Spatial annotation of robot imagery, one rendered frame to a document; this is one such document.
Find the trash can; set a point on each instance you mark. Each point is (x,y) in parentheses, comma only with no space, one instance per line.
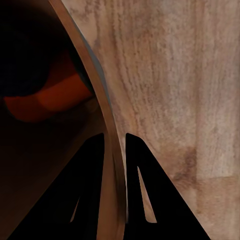
(33,154)

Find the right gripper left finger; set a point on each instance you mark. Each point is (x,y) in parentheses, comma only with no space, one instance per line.
(80,179)

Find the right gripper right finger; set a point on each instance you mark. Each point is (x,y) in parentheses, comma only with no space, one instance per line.
(175,220)

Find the can of soda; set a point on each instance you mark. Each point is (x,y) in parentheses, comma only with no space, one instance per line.
(68,84)
(24,65)

